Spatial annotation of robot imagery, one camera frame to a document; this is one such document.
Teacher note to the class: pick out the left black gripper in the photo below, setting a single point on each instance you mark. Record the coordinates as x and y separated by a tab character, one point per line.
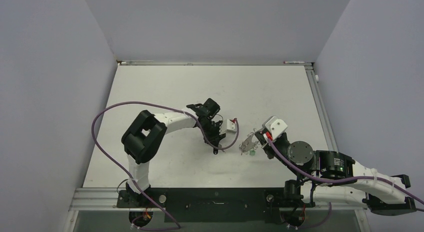
215	139

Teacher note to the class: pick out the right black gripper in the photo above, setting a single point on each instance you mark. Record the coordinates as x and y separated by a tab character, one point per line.
265	145

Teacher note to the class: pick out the black head key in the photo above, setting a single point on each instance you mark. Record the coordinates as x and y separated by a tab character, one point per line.
219	150

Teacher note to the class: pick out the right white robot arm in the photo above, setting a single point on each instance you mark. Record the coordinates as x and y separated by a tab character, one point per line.
333	177

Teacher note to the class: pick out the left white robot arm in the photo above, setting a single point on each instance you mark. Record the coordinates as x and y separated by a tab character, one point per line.
144	136

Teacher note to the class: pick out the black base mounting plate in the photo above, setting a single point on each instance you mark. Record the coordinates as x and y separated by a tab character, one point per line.
224	204

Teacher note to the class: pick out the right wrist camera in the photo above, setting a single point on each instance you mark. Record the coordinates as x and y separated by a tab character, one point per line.
273	128

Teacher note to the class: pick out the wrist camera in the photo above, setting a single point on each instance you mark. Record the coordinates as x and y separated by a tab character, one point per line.
231	126
273	128

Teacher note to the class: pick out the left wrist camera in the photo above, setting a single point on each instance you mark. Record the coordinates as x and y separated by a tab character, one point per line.
231	126

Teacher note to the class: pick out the aluminium rail right edge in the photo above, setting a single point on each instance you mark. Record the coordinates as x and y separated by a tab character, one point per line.
320	106

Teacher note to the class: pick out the aluminium rail edge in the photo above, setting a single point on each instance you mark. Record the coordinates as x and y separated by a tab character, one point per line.
320	106
214	63

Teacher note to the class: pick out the aluminium rail back edge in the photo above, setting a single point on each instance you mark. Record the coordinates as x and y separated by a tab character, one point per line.
214	63

